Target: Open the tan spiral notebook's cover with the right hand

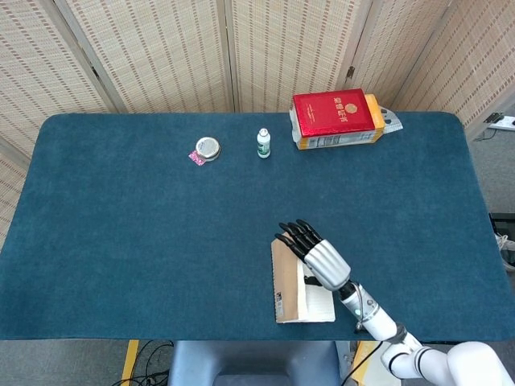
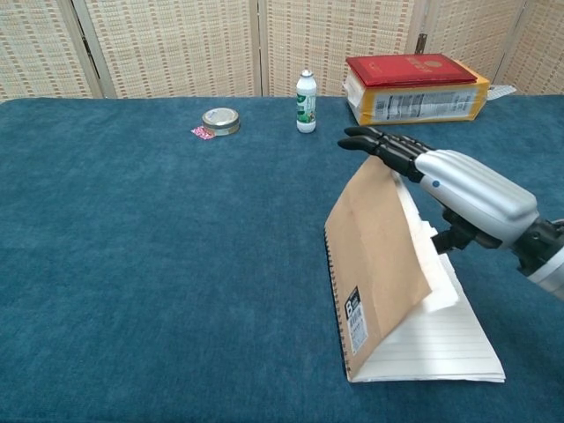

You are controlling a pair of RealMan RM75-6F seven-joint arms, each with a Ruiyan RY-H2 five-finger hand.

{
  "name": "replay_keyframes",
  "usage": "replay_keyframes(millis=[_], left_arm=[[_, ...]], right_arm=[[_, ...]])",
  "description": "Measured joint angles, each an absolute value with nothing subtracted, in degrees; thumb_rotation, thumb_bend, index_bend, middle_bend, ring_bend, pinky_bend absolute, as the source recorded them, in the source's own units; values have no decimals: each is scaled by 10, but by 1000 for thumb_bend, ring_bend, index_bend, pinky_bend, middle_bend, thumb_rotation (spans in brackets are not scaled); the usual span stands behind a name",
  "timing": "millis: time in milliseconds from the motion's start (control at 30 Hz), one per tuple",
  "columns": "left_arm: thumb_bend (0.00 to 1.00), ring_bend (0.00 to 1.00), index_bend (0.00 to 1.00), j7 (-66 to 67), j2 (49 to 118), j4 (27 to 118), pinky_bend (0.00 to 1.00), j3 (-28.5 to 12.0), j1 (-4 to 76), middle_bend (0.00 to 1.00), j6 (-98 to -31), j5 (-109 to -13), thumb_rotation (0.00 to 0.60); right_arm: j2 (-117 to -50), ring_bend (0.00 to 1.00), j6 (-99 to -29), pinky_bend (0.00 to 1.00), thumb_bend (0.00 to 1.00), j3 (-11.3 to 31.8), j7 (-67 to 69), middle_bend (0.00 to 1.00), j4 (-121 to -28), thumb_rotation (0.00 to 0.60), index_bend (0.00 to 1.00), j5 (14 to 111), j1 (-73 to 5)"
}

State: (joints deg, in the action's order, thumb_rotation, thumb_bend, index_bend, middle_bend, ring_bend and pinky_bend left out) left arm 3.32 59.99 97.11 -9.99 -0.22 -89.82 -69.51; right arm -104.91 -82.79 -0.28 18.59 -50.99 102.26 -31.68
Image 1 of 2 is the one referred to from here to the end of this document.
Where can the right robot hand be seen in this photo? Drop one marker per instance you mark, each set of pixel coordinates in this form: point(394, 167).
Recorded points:
point(322, 259)

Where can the brown spiral notebook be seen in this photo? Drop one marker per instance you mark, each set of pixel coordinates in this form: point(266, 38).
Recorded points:
point(295, 289)

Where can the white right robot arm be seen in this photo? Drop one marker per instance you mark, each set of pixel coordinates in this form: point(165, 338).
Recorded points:
point(402, 333)

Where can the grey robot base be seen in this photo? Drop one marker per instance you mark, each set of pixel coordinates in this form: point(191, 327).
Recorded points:
point(253, 364)

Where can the yellow white carton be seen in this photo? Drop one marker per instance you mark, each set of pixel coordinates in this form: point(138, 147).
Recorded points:
point(362, 358)

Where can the yellow cardboard box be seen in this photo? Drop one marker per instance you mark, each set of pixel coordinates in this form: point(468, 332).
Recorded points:
point(342, 140)

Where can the small white green bottle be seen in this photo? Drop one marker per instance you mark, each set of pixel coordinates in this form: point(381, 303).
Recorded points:
point(263, 144)

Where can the red certificate book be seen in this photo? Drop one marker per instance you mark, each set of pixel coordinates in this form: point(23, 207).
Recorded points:
point(333, 114)

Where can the grey triangular ruler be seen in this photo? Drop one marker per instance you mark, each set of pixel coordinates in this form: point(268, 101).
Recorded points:
point(392, 120)

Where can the round silver tin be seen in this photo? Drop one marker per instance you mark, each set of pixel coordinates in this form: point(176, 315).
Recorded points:
point(208, 148)

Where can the pink patterned packet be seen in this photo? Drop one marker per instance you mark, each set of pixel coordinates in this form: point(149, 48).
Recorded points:
point(196, 158)

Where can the blue table mat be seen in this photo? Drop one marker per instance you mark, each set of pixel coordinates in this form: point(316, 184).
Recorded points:
point(161, 241)

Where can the grey sneaker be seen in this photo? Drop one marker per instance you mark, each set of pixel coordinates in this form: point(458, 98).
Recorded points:
point(506, 247)

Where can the yellow floor tape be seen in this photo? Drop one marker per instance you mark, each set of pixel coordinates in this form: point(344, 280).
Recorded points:
point(129, 362)

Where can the white power strip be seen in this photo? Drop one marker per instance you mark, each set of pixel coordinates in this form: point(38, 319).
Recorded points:
point(503, 121)

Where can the bamboo folding screen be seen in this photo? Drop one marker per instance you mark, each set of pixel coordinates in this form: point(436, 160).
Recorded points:
point(225, 52)

